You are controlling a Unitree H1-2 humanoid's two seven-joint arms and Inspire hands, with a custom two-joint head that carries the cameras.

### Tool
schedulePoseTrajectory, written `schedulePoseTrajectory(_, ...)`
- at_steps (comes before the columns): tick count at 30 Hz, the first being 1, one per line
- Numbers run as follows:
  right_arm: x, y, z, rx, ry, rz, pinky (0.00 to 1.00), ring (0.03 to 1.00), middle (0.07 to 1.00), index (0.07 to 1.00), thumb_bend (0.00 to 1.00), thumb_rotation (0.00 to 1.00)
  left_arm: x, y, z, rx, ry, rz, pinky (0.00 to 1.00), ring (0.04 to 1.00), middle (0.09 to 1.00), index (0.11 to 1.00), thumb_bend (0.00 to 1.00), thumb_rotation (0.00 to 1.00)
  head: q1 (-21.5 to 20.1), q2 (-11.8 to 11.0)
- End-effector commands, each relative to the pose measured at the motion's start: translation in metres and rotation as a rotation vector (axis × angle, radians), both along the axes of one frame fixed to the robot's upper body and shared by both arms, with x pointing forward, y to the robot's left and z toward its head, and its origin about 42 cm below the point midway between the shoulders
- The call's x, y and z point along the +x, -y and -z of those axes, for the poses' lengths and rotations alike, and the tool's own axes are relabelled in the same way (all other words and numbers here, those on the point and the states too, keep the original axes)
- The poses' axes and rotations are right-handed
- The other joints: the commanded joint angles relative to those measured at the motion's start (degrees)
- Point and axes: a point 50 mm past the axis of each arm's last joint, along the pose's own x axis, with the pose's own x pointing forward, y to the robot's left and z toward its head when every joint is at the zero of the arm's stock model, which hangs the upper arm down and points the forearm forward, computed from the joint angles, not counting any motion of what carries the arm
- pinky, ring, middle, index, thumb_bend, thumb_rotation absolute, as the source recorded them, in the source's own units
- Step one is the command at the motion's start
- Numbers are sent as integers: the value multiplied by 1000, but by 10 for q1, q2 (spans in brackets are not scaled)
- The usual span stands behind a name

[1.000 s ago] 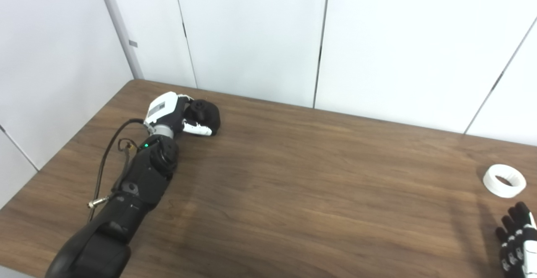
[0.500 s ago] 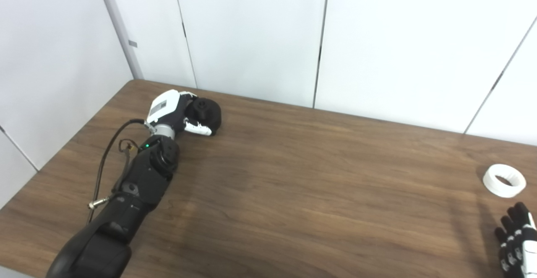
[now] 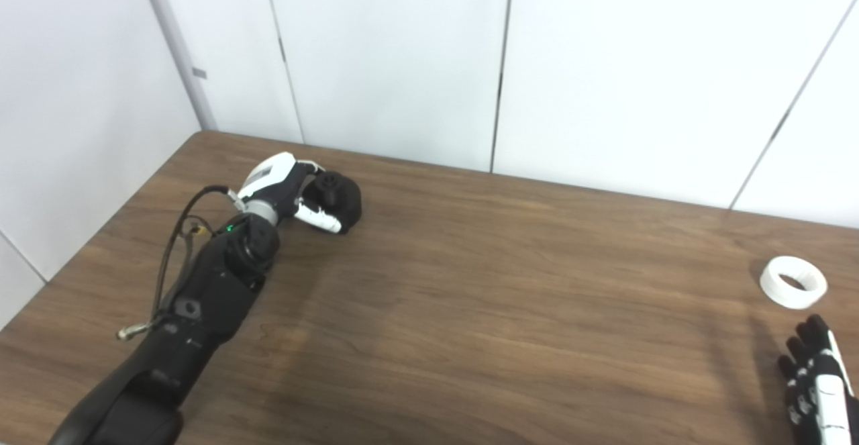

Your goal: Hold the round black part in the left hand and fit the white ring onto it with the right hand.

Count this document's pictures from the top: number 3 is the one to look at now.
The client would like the white toothed ring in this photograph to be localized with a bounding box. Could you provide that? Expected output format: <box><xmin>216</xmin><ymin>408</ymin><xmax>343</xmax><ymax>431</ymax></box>
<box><xmin>759</xmin><ymin>255</ymin><xmax>829</xmax><ymax>311</ymax></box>

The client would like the round black stepped part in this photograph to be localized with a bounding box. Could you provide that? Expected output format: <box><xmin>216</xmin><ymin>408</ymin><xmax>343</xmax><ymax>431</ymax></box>
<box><xmin>301</xmin><ymin>170</ymin><xmax>364</xmax><ymax>235</ymax></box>

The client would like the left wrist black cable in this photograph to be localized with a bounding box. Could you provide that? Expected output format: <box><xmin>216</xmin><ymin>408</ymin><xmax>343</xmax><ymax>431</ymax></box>
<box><xmin>150</xmin><ymin>185</ymin><xmax>248</xmax><ymax>322</ymax></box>

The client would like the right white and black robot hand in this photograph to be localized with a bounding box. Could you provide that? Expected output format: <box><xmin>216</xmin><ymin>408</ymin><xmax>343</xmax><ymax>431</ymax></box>
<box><xmin>777</xmin><ymin>313</ymin><xmax>859</xmax><ymax>445</ymax></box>

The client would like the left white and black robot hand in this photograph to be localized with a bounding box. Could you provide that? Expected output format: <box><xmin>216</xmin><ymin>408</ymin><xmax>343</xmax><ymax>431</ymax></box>
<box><xmin>235</xmin><ymin>152</ymin><xmax>344</xmax><ymax>235</ymax></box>

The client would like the grey wall post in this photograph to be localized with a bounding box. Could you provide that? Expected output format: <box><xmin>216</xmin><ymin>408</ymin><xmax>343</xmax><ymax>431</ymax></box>
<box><xmin>133</xmin><ymin>0</ymin><xmax>219</xmax><ymax>132</ymax></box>

